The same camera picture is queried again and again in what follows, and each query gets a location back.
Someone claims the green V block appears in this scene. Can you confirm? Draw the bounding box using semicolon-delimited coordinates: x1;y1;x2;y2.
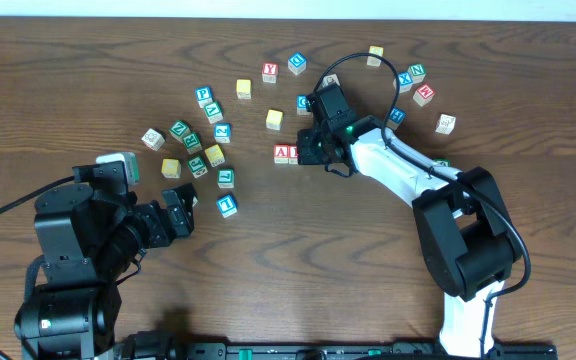
204;102;224;124

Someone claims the yellow G block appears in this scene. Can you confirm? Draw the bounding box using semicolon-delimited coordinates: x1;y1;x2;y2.
161;158;182;179

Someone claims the white block right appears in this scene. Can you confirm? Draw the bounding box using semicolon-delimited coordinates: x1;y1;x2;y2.
435;114;456;135

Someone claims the blue Q block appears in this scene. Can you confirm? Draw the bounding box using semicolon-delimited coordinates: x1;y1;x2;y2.
287;52;307;76

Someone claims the red Y block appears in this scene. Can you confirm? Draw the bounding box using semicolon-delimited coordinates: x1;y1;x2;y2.
262;62;279;83

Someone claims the blue 2 block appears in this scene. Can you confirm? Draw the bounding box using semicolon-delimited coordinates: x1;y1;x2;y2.
214;123;232;144

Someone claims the red I block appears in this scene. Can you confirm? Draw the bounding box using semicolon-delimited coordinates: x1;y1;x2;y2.
289;145;298;165

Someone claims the blue T block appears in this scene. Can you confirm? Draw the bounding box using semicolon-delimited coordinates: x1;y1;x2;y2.
216;194;238;218

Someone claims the green Z block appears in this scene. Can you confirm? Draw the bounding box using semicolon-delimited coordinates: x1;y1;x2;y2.
169;120;191;142

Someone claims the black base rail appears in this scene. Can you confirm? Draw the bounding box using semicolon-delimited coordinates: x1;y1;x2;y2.
112;329;558;360

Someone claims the blue H block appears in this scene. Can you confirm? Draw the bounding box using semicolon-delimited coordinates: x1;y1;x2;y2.
388;107;406;130

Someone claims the green N block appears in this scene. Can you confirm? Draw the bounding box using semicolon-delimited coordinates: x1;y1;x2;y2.
408;63;427;84

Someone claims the green j block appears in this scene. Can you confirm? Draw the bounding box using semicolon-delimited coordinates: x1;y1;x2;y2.
433;159;451;167
187;156;208;178

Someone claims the blue P block left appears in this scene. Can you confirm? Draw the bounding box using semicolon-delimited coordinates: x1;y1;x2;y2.
195;86;213;108

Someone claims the red M block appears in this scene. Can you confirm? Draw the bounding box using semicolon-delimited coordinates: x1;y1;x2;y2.
413;84;435;107

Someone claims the blue X block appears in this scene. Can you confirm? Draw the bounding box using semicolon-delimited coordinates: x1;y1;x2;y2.
393;71;414;93

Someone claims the green R block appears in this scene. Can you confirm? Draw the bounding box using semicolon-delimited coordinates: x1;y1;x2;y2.
182;132;202;155

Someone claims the white picture block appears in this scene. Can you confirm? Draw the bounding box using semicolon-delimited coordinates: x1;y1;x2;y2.
321;74;340;88

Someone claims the green J block left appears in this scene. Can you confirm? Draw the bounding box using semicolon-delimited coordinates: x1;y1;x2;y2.
187;156;208;178

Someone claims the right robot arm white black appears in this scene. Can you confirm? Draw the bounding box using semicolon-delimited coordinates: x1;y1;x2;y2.
296;116;531;358

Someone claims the blue D block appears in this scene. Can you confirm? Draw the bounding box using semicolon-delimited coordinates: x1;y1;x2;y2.
296;95;310;116

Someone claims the red A block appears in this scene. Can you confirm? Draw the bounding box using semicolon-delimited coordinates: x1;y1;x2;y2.
273;144;290;164

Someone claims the white block red U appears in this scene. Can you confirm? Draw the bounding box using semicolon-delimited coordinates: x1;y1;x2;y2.
141;128;165;151

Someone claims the yellow block top right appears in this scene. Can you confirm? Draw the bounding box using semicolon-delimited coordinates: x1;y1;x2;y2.
366;46;384;67

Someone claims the yellow block top left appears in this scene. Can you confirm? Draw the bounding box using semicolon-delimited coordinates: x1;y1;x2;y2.
236;79;252;99

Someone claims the yellow block near R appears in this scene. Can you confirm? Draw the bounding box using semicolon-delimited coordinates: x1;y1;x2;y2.
205;144;226;167

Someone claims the green 7 block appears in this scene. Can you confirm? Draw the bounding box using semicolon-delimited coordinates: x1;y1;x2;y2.
217;169;235;189

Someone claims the green J block right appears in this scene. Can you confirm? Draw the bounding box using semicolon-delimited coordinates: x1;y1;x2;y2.
433;159;451;167

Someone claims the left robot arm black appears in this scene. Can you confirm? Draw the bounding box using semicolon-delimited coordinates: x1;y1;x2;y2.
14;161;197;359

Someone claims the yellow block centre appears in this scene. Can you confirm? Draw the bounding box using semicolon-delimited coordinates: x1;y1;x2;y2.
266;109;283;131

